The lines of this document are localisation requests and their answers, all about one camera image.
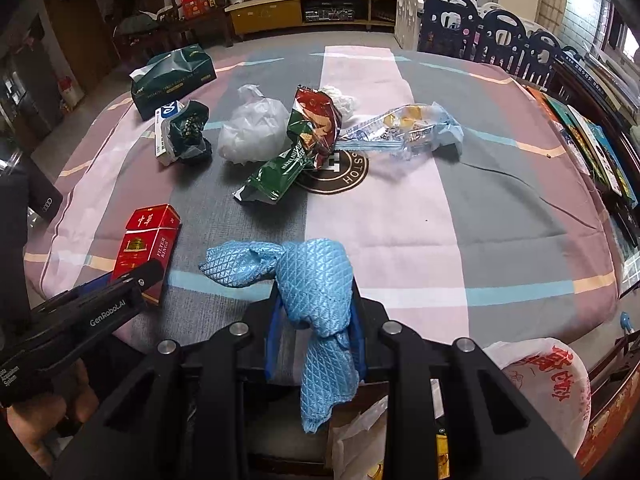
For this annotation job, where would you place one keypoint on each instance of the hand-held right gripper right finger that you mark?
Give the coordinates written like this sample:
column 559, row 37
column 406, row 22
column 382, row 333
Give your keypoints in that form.
column 359, row 330

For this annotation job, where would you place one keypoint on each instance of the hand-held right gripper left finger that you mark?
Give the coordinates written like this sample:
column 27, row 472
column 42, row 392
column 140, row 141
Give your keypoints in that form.
column 271, row 345

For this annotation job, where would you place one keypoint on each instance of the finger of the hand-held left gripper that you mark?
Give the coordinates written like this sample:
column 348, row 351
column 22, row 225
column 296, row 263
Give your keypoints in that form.
column 92, row 284
column 145, row 275

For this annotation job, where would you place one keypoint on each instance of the red cigarette pack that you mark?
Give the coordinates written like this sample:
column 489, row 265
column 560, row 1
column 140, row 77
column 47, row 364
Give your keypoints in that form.
column 145, row 240

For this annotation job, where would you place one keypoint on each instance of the blue quilted cloth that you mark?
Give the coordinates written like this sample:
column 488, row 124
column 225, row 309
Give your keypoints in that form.
column 310, row 280

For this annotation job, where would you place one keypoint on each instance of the white wastebasket with printed bag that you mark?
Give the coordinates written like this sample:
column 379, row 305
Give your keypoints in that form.
column 545, row 380

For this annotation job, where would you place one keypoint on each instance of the person's left hand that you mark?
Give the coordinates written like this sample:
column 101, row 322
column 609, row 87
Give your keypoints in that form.
column 55, row 410

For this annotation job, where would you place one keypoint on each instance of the plaid tablecloth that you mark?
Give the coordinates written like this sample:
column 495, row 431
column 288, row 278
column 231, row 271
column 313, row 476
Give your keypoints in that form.
column 400, row 220

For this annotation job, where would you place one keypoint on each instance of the white and blue carton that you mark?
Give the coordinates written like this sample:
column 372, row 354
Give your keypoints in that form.
column 162, row 130

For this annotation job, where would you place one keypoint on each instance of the dark green crumpled wrapper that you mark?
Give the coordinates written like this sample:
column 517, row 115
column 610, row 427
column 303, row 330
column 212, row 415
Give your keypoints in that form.
column 190, row 132

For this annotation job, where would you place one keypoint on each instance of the white plastic bag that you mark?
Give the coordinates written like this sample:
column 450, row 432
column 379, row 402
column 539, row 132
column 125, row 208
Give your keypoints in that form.
column 252, row 127

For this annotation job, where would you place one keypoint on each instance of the red and white bag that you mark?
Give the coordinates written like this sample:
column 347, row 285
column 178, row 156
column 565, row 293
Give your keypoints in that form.
column 69, row 94

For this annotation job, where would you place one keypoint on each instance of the dark green tissue box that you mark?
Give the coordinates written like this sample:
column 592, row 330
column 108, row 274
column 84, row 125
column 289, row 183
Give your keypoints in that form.
column 172, row 77

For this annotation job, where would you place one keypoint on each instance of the clear plastic wrapper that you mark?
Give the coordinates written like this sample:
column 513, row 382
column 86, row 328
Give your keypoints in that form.
column 400, row 127

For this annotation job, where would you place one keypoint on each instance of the green and red snack bag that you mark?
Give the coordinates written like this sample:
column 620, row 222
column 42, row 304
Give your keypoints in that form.
column 315, row 120

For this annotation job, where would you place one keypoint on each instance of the dark wooden armchair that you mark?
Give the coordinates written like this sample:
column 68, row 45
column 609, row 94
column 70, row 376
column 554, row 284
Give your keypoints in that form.
column 210, row 25
column 150, row 42

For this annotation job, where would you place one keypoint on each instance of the crumpled white tissue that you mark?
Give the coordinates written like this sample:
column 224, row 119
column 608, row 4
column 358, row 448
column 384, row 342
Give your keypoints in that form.
column 340, row 97

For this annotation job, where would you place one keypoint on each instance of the dark clothing bundle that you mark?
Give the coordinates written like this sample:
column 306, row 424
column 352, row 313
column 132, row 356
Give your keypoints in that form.
column 137, row 24

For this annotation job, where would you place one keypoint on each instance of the red gift box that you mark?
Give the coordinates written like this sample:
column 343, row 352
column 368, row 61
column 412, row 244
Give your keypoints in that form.
column 200, row 4

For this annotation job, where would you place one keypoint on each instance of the yellow wooden television cabinet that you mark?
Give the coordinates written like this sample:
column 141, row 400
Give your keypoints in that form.
column 265, row 15

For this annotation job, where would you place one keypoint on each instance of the row of picture books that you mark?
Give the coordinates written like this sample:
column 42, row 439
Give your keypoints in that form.
column 595, row 155

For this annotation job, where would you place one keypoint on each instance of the navy playpen panels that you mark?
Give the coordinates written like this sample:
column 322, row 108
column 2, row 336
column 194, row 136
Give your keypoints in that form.
column 495, row 45

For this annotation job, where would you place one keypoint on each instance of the white playpen panels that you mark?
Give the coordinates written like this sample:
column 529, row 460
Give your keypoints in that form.
column 407, row 15

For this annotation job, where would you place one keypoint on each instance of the black audio amplifier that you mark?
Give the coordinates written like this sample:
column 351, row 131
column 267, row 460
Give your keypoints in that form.
column 329, row 12

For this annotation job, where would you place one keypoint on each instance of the stack of books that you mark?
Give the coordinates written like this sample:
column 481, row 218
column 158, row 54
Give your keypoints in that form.
column 605, row 80

